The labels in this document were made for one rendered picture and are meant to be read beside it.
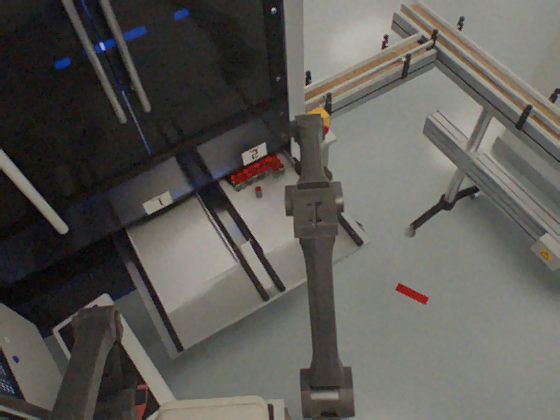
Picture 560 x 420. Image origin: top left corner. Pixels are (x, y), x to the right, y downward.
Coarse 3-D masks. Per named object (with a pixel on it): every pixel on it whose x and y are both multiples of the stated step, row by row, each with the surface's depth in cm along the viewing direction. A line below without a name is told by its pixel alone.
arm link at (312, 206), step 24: (312, 192) 88; (312, 216) 84; (336, 216) 82; (312, 240) 82; (312, 264) 84; (312, 288) 85; (312, 312) 87; (312, 336) 88; (336, 336) 88; (312, 360) 92; (336, 360) 89; (312, 384) 91; (336, 384) 91
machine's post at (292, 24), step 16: (288, 0) 116; (288, 16) 120; (288, 32) 124; (288, 48) 128; (288, 64) 133; (304, 64) 137; (288, 80) 138; (304, 80) 142; (288, 96) 143; (304, 96) 147; (304, 112) 153; (288, 144) 164
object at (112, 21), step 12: (108, 0) 87; (108, 12) 88; (108, 24) 91; (120, 36) 93; (120, 48) 95; (132, 60) 99; (132, 72) 101; (132, 84) 104; (144, 96) 107; (144, 108) 110
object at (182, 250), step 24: (192, 192) 165; (168, 216) 161; (192, 216) 160; (144, 240) 157; (168, 240) 156; (192, 240) 156; (216, 240) 155; (144, 264) 151; (168, 264) 152; (192, 264) 151; (216, 264) 151; (240, 264) 148; (168, 288) 147; (192, 288) 143
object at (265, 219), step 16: (288, 160) 169; (224, 176) 168; (272, 176) 167; (288, 176) 167; (224, 192) 162; (240, 192) 164; (272, 192) 164; (240, 208) 161; (256, 208) 161; (272, 208) 160; (256, 224) 157; (272, 224) 157; (288, 224) 157; (256, 240) 151; (272, 240) 154; (288, 240) 154
